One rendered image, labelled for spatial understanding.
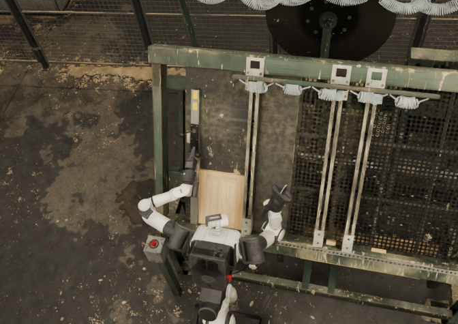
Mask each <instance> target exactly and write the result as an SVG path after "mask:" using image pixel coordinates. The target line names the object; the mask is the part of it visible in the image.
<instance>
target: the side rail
mask: <svg viewBox="0 0 458 324"><path fill-rule="evenodd" d="M166 77H167V65H166V64H158V63H152V90H153V139H154V165H155V195H158V194H163V193H165V192H168V191H169V184H168V89H167V88H166ZM156 210H157V212H158V213H160V214H161V215H163V216H165V217H166V216H167V214H168V212H169V203H166V204H164V205H162V206H159V207H156Z"/></svg>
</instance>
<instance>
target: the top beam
mask: <svg viewBox="0 0 458 324"><path fill-rule="evenodd" d="M147 50H148V62H149V63H158V64H166V65H179V66H187V67H194V68H208V69H215V70H229V71H237V72H246V63H247V57H255V58H263V59H264V74H271V75H279V76H292V77H300V78H313V79H321V80H331V74H332V69H333V65H347V66H352V70H351V75H350V83H363V84H365V83H366V78H367V71H368V68H378V69H386V70H388V72H387V75H386V83H385V86H392V87H405V88H413V89H426V90H434V91H447V92H455V93H458V70H450V69H442V68H426V67H418V66H410V65H395V64H386V63H372V62H363V61H348V60H340V59H325V58H316V57H302V56H293V55H278V54H270V53H255V52H246V51H238V50H223V49H215V48H200V47H191V46H176V45H168V44H152V45H150V46H148V47H147ZM371 80H382V72H372V74H371Z"/></svg>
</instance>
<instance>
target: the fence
mask: <svg viewBox="0 0 458 324"><path fill-rule="evenodd" d="M193 91H197V92H198V99H197V100H196V99H193ZM193 102H197V103H198V110H197V111H195V110H193ZM200 108H201V89H199V88H193V89H192V112H191V124H198V152H200ZM195 159H196V160H197V161H198V163H197V165H196V170H195V172H197V173H196V181H197V182H199V169H200V158H197V157H196V156H195ZM198 194H199V185H198V193H197V197H196V198H195V197H191V207H190V224H198Z"/></svg>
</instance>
